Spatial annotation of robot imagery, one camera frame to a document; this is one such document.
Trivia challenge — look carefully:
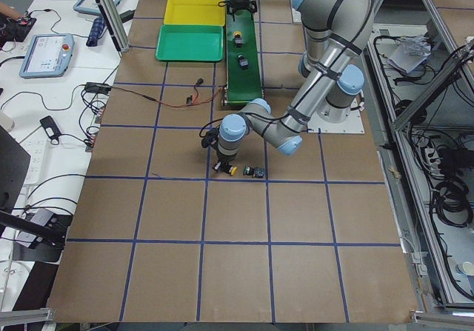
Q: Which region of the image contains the green conveyor belt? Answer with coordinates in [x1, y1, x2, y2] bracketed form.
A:
[220, 0, 263, 107]

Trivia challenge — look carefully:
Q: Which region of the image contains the aluminium frame post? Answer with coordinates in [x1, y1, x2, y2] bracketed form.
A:
[95, 0, 130, 53]

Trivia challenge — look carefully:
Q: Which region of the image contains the green push button separate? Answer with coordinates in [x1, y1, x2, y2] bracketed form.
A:
[243, 166, 265, 178]

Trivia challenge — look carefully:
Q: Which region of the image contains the green push button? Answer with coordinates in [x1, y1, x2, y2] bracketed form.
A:
[237, 53, 249, 70]

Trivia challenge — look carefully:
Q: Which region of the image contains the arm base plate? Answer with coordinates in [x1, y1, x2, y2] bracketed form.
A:
[307, 85, 364, 135]
[290, 0, 304, 24]

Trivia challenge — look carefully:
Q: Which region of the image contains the blue plaid folded umbrella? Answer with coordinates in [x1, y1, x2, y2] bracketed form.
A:
[86, 16, 106, 47]

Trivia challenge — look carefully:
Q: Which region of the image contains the green plastic tray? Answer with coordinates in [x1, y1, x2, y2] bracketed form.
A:
[156, 24, 224, 62]

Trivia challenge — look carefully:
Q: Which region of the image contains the red black power cable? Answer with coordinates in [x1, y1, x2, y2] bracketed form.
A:
[109, 77, 225, 110]

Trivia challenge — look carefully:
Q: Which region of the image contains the black power adapter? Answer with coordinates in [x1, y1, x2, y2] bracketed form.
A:
[39, 116, 62, 145]

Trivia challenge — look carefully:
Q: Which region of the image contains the lower teach pendant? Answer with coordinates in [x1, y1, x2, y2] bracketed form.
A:
[19, 33, 75, 79]

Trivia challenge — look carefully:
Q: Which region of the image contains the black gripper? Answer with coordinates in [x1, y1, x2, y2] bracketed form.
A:
[214, 152, 236, 171]
[224, 0, 257, 15]

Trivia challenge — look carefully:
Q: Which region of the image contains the yellow plastic tray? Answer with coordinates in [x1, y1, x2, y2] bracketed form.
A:
[164, 0, 225, 27]

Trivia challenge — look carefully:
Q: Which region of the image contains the yellow push button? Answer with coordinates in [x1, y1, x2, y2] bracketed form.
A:
[233, 31, 244, 47]
[213, 164, 238, 176]

